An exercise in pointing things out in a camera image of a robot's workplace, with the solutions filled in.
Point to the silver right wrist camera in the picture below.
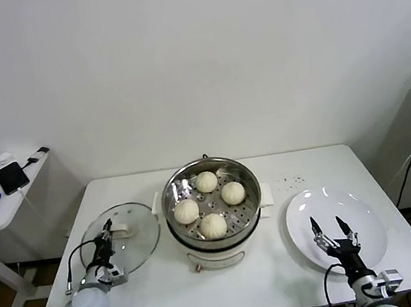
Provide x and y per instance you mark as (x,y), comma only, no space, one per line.
(390,277)

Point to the glass pot lid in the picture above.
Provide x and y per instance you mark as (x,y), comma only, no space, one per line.
(139,223)

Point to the small white crumpled object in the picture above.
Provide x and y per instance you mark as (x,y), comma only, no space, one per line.
(3,157)

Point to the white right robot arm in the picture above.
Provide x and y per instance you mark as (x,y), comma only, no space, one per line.
(364,291)

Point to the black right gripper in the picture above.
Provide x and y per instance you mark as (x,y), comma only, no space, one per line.
(350,257)

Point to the white round plate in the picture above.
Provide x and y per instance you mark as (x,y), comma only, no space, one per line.
(305,223)

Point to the black usb adapter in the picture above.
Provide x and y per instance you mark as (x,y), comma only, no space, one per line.
(42,149)

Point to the steel steamer basket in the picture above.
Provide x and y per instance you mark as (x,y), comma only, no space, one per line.
(212,207)

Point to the black smartphone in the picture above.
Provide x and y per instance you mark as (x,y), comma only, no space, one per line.
(11,178)

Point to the white electric pot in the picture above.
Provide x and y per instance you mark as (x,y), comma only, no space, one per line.
(219,257)

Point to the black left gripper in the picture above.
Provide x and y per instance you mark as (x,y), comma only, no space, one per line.
(104,252)

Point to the white steamed baozi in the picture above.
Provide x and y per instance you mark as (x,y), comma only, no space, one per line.
(205,181)
(232,192)
(213,226)
(186,212)

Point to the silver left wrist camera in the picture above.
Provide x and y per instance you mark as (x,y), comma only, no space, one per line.
(115,276)

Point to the scattered dark crumbs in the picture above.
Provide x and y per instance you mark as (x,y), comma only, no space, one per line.
(295,178)

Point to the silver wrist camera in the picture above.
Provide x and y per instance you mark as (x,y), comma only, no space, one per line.
(390,277)
(115,276)

